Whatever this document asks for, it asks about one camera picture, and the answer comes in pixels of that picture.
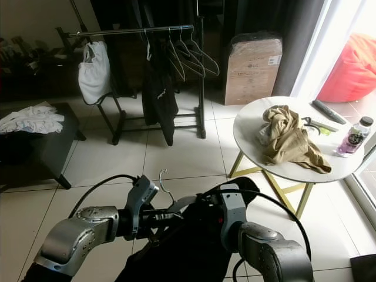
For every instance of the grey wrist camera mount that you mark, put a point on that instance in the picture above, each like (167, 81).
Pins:
(234, 217)
(141, 197)

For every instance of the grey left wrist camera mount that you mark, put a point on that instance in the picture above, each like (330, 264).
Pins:
(141, 197)

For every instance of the wrapped brown cardboard box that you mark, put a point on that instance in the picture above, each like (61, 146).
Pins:
(252, 70)

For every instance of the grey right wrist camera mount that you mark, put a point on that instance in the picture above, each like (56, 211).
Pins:
(234, 217)

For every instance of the tan crumpled garment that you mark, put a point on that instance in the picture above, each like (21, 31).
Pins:
(291, 147)

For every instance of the black hanging shirt small logo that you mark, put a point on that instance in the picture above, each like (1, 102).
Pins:
(158, 94)

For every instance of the black clothes rack silver rail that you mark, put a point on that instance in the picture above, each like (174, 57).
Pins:
(123, 32)

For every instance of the dark wooden sideboard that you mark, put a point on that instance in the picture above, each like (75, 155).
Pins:
(35, 82)

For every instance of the round white table gold legs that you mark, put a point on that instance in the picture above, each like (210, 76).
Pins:
(249, 129)

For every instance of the white green packet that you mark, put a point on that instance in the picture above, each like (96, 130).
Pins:
(328, 128)

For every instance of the dark grey remote control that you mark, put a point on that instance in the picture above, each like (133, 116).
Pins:
(329, 111)

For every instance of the red beanbag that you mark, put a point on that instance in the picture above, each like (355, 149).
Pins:
(352, 73)

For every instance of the black scissors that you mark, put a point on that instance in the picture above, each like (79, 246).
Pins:
(310, 124)

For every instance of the purple drink bottle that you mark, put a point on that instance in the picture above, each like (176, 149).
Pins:
(352, 141)

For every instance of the dark grey curtain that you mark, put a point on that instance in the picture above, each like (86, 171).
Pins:
(299, 41)

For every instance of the white hanging top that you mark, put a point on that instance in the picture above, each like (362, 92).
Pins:
(94, 76)

